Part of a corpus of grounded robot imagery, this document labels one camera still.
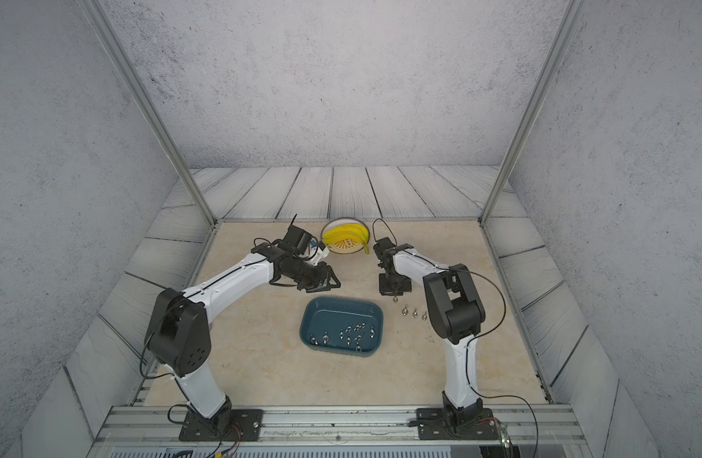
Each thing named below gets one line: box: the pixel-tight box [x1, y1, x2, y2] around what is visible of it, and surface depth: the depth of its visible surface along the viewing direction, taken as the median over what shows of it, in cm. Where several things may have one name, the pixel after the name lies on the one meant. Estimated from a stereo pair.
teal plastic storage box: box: [299, 295, 385, 357], surface depth 91 cm
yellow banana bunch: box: [322, 223, 371, 255], surface depth 113 cm
